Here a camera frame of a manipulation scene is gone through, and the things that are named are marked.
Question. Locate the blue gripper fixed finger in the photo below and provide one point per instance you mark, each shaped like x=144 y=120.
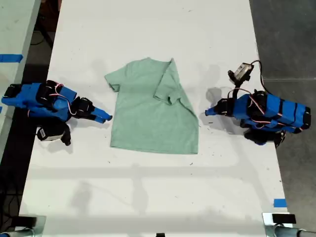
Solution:
x=102 y=112
x=213 y=109

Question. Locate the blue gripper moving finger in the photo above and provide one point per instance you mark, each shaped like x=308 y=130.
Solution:
x=212 y=113
x=98 y=119

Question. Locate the pale green T-shirt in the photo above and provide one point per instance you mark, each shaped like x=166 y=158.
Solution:
x=148 y=118

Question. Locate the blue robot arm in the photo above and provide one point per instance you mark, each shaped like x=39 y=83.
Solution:
x=276 y=111
x=29 y=100

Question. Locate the long blue tape strip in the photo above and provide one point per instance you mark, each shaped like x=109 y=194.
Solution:
x=11 y=58

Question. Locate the white side table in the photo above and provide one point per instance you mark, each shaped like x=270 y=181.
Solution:
x=13 y=37

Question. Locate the short blue tape piece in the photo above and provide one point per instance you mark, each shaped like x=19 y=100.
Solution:
x=280 y=203

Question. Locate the silver metal table clamp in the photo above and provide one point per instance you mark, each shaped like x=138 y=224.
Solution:
x=40 y=225
x=267 y=225

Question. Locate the small black box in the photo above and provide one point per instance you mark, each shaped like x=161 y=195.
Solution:
x=284 y=218
x=27 y=221

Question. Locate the small black edge clip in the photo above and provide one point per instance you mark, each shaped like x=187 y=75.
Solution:
x=160 y=235

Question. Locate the black camera stalk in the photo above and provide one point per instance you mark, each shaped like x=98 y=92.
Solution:
x=237 y=90
x=66 y=135

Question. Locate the grey and black camera box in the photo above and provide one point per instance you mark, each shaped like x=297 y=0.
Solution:
x=243 y=71

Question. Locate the white and black camera box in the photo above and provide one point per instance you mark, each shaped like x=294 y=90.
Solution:
x=49 y=132

